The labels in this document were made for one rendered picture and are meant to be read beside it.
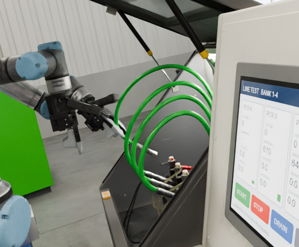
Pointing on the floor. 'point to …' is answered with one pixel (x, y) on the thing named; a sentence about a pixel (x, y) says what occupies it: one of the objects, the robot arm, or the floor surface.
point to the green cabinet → (16, 144)
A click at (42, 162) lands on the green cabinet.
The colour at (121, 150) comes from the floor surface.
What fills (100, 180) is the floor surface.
